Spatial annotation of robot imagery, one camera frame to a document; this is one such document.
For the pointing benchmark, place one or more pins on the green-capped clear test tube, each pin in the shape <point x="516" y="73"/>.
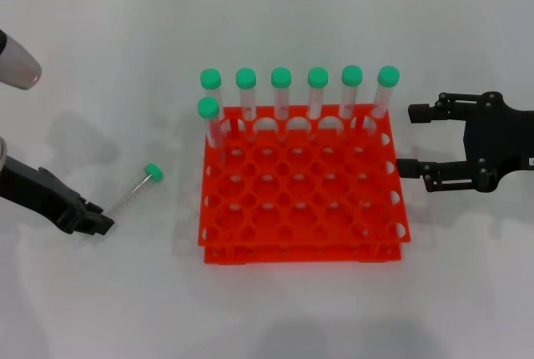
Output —
<point x="281" y="77"/>
<point x="153" y="171"/>
<point x="388" y="75"/>
<point x="318" y="77"/>
<point x="210" y="78"/>
<point x="352" y="75"/>
<point x="208" y="107"/>
<point x="246" y="78"/>

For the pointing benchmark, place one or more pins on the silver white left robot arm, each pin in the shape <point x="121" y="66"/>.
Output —
<point x="16" y="67"/>

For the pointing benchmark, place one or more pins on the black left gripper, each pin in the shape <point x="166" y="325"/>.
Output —
<point x="37" y="192"/>

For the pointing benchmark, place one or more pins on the orange plastic test tube rack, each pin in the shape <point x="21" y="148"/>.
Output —
<point x="300" y="192"/>

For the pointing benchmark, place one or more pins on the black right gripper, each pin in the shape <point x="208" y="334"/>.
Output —
<point x="500" y="142"/>

